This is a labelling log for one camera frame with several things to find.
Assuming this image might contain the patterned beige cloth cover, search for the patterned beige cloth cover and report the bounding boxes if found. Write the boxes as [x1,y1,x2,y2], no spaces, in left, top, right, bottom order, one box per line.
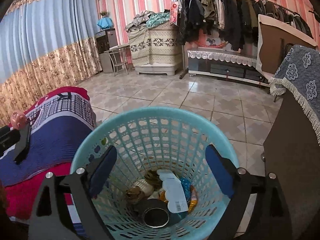
[128,24,181,68]

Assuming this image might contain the black tv stand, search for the black tv stand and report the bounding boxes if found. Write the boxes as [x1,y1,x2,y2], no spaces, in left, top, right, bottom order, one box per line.
[187,50,272,88]

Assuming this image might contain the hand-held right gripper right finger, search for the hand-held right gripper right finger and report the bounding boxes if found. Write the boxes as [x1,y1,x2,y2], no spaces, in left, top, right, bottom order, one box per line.
[205,144,293,240]

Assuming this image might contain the black flat case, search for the black flat case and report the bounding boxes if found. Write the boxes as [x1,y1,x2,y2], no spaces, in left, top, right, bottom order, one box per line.
[14,124,32,165]

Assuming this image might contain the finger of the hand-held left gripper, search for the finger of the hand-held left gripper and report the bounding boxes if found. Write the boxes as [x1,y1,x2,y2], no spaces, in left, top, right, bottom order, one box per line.
[0,126,21,155]

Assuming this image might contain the brown fluffy clump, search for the brown fluffy clump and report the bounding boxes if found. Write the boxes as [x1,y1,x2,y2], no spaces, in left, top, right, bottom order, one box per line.
[144,169,163,189]
[125,189,147,204]

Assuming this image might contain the blue floral curtain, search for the blue floral curtain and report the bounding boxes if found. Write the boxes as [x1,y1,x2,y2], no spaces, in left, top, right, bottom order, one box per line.
[0,0,103,128]

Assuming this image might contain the brown board with white edge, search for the brown board with white edge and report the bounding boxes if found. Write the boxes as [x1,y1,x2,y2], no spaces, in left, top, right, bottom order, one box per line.
[256,14,318,74]

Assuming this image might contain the pink piggy bank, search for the pink piggy bank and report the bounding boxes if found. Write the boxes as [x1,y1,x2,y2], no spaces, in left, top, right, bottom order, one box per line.
[10,112,29,130]

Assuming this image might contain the metal clothes rack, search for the metal clothes rack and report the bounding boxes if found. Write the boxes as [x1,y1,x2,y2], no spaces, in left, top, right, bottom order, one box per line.
[175,0,315,79]

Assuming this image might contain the row of hanging clothes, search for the row of hanging clothes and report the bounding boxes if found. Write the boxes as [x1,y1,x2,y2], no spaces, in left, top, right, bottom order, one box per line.
[176,0,314,52]

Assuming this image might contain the blue mesh ball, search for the blue mesh ball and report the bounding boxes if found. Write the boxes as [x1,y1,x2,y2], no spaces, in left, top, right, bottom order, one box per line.
[180,177,194,195]

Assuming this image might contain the teal crumpled cloth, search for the teal crumpled cloth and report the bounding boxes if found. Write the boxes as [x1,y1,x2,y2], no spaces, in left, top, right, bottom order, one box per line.
[146,12,173,28]

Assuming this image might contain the dark brown cabinet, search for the dark brown cabinet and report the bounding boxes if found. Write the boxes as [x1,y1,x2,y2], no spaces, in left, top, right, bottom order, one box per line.
[262,90,320,240]

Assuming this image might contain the blue fringed patterned cloth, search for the blue fringed patterned cloth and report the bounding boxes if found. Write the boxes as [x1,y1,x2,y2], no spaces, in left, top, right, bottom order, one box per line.
[269,44,320,145]

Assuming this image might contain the grey water dispenser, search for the grey water dispenser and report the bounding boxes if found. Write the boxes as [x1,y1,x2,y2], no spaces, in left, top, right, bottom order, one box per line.
[95,28,118,74]

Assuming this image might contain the pink hanging bag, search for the pink hanging bag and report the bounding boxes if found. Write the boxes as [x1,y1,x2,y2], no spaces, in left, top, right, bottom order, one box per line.
[169,0,179,26]

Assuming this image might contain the light blue plastic basket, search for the light blue plastic basket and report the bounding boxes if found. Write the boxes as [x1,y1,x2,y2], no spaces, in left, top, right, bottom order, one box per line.
[70,106,240,240]

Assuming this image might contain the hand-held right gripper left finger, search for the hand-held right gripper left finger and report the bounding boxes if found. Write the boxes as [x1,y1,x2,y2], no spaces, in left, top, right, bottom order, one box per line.
[28,145,118,240]

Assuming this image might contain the red hoop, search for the red hoop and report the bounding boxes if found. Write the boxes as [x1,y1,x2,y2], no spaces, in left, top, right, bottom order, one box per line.
[197,40,232,48]

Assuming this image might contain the metal folding chair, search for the metal folding chair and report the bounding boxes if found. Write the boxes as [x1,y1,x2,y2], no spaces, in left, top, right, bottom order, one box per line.
[110,49,129,77]

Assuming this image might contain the small folding table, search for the small folding table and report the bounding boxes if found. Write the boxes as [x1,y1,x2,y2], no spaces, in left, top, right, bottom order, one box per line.
[104,44,130,77]

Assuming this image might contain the plastic package with barcode label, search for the plastic package with barcode label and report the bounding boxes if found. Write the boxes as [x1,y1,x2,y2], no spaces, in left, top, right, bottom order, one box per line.
[156,169,189,213]

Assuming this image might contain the grey crumpled clothes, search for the grey crumpled clothes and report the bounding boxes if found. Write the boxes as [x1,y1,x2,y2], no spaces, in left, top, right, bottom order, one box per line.
[126,10,155,32]

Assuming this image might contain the blue cloth cover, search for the blue cloth cover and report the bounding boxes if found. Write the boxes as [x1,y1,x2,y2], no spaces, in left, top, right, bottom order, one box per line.
[97,17,113,30]

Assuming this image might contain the white lace cloth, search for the white lace cloth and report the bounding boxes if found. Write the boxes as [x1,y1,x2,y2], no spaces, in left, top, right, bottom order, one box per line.
[187,49,258,68]

